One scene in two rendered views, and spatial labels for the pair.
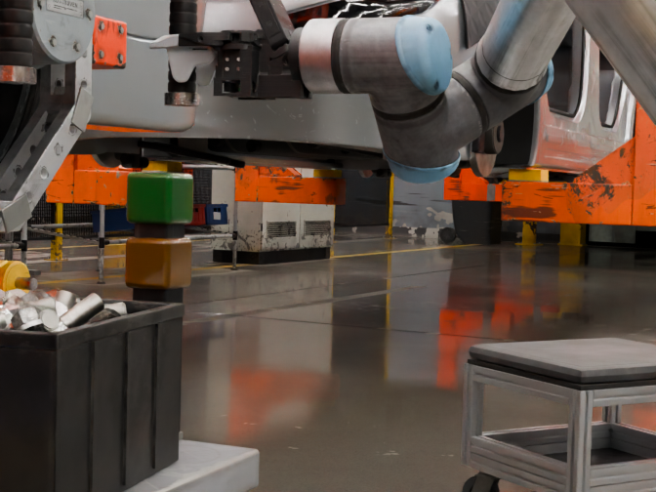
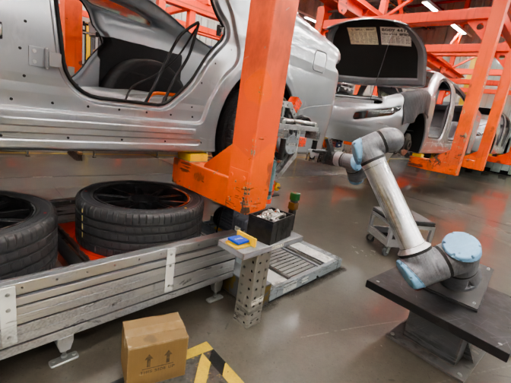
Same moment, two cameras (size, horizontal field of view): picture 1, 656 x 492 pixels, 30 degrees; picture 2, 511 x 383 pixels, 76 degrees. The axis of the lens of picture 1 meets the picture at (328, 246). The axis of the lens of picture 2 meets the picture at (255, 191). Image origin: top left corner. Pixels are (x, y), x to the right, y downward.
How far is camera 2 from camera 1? 0.79 m
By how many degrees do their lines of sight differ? 22
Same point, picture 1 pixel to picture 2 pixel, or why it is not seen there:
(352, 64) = (342, 163)
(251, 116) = (343, 135)
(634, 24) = (374, 184)
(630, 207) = (444, 168)
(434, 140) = (357, 178)
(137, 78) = (309, 143)
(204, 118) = (331, 134)
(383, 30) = (348, 157)
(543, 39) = not seen: hidden behind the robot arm
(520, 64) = not seen: hidden behind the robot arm
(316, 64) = (335, 161)
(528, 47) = not seen: hidden behind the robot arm
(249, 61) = (324, 157)
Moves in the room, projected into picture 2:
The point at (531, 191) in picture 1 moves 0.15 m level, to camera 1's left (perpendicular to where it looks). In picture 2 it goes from (417, 159) to (407, 157)
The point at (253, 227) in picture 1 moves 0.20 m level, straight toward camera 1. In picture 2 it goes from (348, 148) to (348, 149)
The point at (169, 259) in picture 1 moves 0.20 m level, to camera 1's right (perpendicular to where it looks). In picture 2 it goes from (294, 206) to (333, 215)
